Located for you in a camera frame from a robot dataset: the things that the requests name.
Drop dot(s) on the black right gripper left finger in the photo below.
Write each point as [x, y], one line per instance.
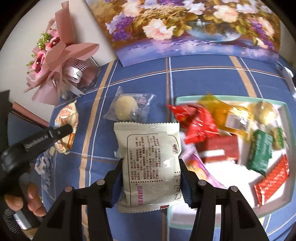
[64, 220]

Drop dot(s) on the long red snack pack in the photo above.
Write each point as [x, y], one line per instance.
[273, 181]

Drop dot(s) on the orange white candy pack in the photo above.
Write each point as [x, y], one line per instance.
[67, 115]

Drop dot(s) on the dark green snack pack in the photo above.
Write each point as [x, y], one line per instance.
[260, 152]

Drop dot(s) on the purple snack pack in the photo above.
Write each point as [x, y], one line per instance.
[194, 163]

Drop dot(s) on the green white cookie pack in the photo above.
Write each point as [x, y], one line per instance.
[279, 138]

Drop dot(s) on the cream white snack pack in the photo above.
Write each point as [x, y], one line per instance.
[151, 169]

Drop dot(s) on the small red snack pack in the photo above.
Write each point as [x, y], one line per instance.
[196, 120]

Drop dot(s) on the person's left hand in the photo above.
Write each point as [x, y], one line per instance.
[34, 203]

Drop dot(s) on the blue white crumpled wrappers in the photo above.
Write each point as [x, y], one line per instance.
[45, 167]

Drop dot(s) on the dark red box pack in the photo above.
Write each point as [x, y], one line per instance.
[220, 148]

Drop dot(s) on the white tray with teal rim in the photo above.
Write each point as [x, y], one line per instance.
[231, 180]

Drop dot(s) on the pink flower bouquet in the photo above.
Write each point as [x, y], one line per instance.
[60, 67]

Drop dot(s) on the yellow wrapped pastry pack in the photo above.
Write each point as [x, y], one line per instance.
[235, 119]

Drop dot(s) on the pale yellow wrapped ball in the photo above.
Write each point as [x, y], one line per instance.
[263, 111]

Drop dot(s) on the clear wrapped round pastry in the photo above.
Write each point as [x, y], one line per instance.
[130, 107]

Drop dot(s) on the blue plaid tablecloth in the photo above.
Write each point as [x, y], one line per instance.
[92, 156]

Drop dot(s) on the white power strip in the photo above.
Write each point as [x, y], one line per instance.
[289, 78]

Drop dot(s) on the floral painting canvas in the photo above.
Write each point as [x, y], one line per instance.
[140, 31]

